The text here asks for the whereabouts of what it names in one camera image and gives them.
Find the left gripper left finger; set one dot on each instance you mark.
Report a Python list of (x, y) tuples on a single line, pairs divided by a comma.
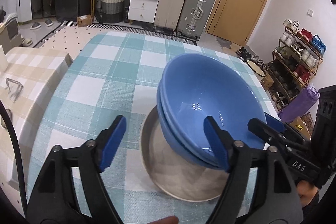
[(108, 141)]

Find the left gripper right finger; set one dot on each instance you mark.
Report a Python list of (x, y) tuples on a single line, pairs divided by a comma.
[(220, 142)]

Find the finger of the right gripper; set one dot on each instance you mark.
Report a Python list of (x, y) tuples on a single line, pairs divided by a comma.
[(266, 133), (274, 123)]

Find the large cream plate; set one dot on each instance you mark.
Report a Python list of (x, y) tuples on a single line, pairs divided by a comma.
[(171, 173)]

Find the blue ceramic bowl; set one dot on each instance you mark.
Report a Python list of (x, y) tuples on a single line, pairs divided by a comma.
[(194, 86)]

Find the right hand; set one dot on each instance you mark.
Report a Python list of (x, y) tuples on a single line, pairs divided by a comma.
[(306, 192)]

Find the left hand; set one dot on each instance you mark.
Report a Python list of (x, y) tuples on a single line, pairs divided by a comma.
[(167, 220)]

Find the purple bag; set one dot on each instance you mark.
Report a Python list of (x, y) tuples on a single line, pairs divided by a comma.
[(300, 105)]

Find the cream waste bin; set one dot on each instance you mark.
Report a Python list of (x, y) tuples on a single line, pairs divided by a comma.
[(257, 69)]

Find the shoe rack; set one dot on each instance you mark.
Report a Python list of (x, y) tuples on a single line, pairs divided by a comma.
[(295, 62)]

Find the teal checked tablecloth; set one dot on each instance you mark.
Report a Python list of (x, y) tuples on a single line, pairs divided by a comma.
[(117, 73)]

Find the beige checked tablecloth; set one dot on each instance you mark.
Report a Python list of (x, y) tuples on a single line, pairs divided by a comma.
[(40, 71)]

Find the metal phone stand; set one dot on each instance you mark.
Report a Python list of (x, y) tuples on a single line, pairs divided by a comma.
[(14, 89)]

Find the patterned rug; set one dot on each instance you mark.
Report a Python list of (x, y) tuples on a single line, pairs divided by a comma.
[(70, 38)]

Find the small cardboard box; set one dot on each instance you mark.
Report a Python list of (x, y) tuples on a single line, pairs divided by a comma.
[(84, 20)]

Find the silver aluminium suitcase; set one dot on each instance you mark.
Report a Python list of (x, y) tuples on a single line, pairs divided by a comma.
[(193, 18)]

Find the woven laundry basket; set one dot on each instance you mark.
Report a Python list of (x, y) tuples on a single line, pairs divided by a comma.
[(112, 11)]

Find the beige suitcase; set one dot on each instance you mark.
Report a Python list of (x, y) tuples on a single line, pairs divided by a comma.
[(168, 13)]

